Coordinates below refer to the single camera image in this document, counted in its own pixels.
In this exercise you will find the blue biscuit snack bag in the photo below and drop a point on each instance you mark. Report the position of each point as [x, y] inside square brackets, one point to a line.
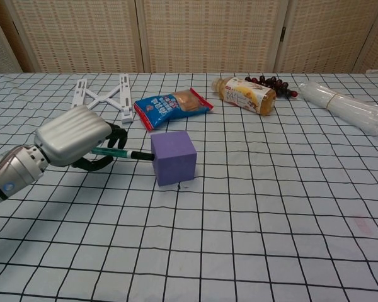
[173, 107]

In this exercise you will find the yellow tea drink bottle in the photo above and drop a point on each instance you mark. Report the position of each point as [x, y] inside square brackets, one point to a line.
[244, 95]

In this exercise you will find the white black checkered tablecloth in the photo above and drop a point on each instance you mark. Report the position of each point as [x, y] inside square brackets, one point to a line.
[208, 204]

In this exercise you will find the purple foam cube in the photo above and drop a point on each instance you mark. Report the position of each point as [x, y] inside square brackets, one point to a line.
[174, 160]

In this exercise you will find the woven folding screen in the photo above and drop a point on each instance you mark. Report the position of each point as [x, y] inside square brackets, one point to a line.
[189, 34]

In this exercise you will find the white folding laptop stand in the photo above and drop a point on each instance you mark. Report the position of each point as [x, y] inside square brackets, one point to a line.
[105, 94]

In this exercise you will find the green black marker pen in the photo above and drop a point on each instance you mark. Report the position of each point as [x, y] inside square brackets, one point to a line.
[126, 153]

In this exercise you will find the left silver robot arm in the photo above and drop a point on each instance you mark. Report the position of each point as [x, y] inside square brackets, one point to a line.
[9, 179]

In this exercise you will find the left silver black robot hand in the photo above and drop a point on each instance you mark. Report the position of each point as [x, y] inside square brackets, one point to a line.
[72, 138]

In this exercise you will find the dark red grape bunch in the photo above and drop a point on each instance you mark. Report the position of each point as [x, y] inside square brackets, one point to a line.
[271, 84]

